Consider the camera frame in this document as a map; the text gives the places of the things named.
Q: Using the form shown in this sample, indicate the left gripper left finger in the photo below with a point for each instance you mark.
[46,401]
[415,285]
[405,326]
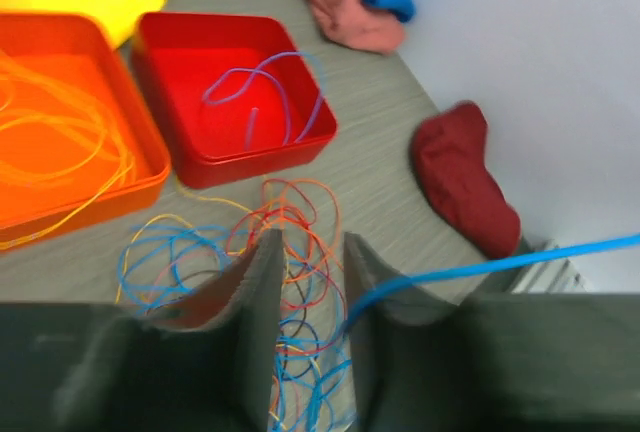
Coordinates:
[201,363]

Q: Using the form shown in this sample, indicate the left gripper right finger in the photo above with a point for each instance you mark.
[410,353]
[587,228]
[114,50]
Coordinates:
[496,361]

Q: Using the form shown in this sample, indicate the dark red cloth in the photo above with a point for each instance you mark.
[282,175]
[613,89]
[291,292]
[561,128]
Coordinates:
[447,154]

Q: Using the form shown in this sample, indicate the orange plastic box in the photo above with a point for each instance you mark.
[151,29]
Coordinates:
[78,144]

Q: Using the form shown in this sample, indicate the red plastic box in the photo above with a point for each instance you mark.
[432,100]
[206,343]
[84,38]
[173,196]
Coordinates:
[232,95]

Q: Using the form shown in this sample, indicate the pink cloth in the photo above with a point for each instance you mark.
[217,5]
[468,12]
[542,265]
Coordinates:
[353,24]

